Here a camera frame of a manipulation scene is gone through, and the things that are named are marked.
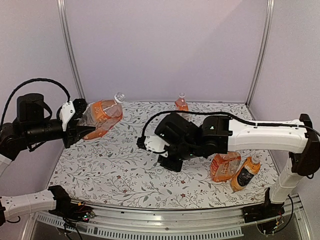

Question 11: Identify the floral patterned table mat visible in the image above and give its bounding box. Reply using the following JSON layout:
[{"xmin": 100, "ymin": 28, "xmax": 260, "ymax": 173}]
[{"xmin": 48, "ymin": 102, "xmax": 278, "ymax": 209}]

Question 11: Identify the dark label orange bottle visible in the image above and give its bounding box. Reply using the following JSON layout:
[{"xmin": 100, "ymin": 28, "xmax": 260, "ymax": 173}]
[{"xmin": 230, "ymin": 156, "xmax": 261, "ymax": 193}]

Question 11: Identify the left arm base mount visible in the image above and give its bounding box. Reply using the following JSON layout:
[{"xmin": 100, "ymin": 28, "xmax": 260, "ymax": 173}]
[{"xmin": 48, "ymin": 185, "xmax": 95, "ymax": 223}]

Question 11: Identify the aluminium front rail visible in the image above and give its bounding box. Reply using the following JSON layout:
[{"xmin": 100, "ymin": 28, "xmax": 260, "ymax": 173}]
[{"xmin": 21, "ymin": 194, "xmax": 314, "ymax": 240}]

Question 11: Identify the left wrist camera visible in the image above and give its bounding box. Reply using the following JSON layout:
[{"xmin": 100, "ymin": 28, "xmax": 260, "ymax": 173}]
[{"xmin": 56, "ymin": 98, "xmax": 88, "ymax": 132}]

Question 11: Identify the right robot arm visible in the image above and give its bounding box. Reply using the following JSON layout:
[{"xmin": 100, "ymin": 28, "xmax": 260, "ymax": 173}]
[{"xmin": 137, "ymin": 110, "xmax": 320, "ymax": 218}]

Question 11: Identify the aluminium frame post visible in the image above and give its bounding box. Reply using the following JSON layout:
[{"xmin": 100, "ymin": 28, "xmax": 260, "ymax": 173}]
[
  {"xmin": 245, "ymin": 0, "xmax": 275, "ymax": 108},
  {"xmin": 56, "ymin": 0, "xmax": 86, "ymax": 99}
]

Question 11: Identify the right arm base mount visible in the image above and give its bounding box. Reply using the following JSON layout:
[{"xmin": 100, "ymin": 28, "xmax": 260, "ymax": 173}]
[{"xmin": 242, "ymin": 187, "xmax": 285, "ymax": 235}]

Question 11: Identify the right aluminium frame post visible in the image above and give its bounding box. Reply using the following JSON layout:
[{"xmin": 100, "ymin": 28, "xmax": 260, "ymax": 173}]
[{"xmin": 245, "ymin": 0, "xmax": 275, "ymax": 108}]

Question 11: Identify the orange tea bottle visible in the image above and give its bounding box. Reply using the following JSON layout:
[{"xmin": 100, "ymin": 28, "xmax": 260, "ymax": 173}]
[
  {"xmin": 77, "ymin": 92, "xmax": 126, "ymax": 141},
  {"xmin": 210, "ymin": 151, "xmax": 241, "ymax": 183},
  {"xmin": 174, "ymin": 92, "xmax": 190, "ymax": 121}
]

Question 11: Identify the left aluminium frame post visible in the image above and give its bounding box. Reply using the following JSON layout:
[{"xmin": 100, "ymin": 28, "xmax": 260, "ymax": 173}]
[{"xmin": 56, "ymin": 0, "xmax": 86, "ymax": 99}]

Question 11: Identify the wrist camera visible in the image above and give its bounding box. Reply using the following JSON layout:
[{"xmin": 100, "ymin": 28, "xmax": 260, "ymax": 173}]
[
  {"xmin": 136, "ymin": 135, "xmax": 170, "ymax": 158},
  {"xmin": 56, "ymin": 98, "xmax": 88, "ymax": 132}
]

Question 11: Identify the white bottle cap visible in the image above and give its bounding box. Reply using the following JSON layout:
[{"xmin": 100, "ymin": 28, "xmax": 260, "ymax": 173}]
[{"xmin": 155, "ymin": 168, "xmax": 164, "ymax": 175}]

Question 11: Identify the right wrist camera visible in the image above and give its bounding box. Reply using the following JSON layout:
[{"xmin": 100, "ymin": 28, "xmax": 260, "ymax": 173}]
[{"xmin": 136, "ymin": 135, "xmax": 170, "ymax": 158}]

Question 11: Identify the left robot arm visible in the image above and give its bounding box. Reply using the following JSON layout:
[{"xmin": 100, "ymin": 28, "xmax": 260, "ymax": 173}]
[{"xmin": 0, "ymin": 78, "xmax": 96, "ymax": 224}]

